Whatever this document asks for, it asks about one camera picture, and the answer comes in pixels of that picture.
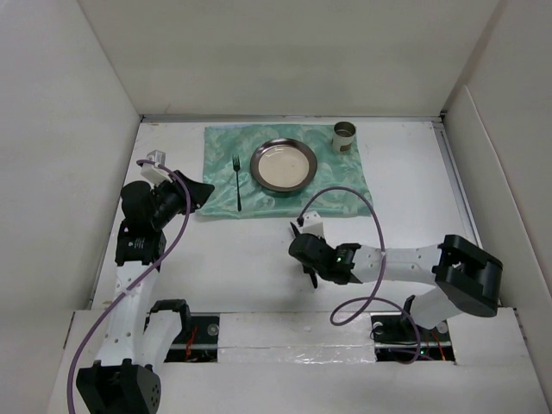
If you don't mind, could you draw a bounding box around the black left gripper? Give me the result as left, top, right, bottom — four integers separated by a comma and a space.
150, 170, 213, 229

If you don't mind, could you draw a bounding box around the silver fork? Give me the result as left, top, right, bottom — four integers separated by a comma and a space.
232, 155, 242, 212

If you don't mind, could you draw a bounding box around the green satin tablecloth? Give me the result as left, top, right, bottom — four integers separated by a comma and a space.
194, 122, 374, 220

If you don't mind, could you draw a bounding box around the round metal plate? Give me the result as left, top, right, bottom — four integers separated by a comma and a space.
250, 138, 318, 192

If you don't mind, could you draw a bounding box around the steel cup with white band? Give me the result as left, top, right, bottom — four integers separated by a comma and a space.
331, 121, 356, 153

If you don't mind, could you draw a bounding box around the black handled table knife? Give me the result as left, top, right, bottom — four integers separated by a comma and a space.
308, 269, 318, 289

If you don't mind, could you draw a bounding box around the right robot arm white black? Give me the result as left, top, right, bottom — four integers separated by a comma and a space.
288, 233, 503, 340

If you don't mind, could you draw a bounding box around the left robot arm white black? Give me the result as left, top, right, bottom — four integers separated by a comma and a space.
67, 171, 215, 413

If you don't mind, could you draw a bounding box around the white foam front panel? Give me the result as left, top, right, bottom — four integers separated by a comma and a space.
217, 312, 376, 365

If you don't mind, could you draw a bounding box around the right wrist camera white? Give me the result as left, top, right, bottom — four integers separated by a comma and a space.
290, 210, 324, 238

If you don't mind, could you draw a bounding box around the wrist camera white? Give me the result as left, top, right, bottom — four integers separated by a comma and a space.
141, 150, 169, 185
290, 210, 324, 238

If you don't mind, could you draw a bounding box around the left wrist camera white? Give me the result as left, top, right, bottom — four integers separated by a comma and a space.
141, 150, 169, 185

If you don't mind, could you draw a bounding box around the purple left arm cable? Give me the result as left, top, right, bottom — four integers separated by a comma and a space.
66, 159, 193, 414

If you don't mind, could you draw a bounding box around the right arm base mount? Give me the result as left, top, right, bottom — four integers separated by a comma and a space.
370, 311, 455, 363

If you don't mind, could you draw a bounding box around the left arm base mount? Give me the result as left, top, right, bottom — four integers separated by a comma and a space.
165, 313, 220, 363

